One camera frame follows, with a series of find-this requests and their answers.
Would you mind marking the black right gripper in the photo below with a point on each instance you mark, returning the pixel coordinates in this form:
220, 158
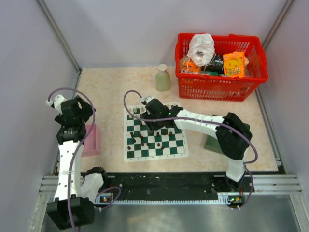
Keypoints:
152, 127

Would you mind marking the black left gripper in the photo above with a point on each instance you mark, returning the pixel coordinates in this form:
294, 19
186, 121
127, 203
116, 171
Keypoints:
87, 110

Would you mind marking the green white chess mat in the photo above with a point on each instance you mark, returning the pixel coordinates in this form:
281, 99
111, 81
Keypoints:
142, 145

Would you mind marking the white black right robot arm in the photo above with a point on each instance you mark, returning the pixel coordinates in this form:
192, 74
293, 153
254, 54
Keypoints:
187, 120

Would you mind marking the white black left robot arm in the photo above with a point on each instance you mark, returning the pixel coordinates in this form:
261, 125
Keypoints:
73, 202

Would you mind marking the pink rectangular tray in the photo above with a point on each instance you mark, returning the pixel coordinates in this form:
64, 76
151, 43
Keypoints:
92, 144

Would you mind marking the green lotion bottle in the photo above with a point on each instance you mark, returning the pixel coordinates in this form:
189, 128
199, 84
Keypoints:
162, 78

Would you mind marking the red plastic basket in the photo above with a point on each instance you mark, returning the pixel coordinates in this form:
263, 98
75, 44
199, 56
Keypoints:
211, 82

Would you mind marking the orange white packet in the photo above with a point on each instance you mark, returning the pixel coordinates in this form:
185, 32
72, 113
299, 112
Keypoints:
187, 66

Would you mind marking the green square tray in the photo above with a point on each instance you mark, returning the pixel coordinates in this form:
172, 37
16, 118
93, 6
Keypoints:
212, 143

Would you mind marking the black wrapped package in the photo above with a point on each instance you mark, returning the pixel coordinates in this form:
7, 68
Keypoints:
216, 64

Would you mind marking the white plastic bag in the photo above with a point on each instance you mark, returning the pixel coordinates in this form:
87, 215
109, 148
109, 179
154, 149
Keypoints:
201, 49

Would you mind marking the orange snack box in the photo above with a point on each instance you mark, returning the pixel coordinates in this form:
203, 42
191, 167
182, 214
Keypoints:
234, 64

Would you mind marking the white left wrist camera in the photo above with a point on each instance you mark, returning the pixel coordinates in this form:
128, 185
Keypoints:
56, 102

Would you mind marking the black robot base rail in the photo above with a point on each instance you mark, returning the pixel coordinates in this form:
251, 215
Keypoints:
173, 187

